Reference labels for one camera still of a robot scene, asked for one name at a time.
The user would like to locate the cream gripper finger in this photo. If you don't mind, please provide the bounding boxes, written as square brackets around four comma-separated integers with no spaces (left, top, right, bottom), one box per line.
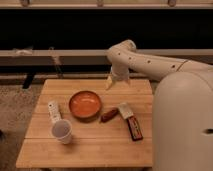
[106,76,113,90]

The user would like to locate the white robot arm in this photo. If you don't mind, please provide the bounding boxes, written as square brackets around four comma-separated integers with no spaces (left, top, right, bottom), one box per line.
[107,40,213,171]

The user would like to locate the orange bowl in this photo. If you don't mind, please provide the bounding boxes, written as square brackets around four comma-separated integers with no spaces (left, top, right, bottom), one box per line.
[69,91,102,119]

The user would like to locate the dark chocolate bar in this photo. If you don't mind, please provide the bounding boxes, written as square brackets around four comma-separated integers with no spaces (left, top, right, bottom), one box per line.
[127,116,143,141]

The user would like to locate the white remote control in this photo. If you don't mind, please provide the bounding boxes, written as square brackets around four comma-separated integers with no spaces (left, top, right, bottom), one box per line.
[48,101,61,123]

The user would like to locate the wooden table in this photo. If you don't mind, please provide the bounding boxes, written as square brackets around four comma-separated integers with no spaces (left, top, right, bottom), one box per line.
[16,79,153,168]

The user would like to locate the white plastic cup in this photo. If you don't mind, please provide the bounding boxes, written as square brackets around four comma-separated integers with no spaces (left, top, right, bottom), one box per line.
[51,119,72,144]

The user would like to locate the grey metal rail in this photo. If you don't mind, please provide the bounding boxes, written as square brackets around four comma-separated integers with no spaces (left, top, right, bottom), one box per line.
[0,49,213,66]

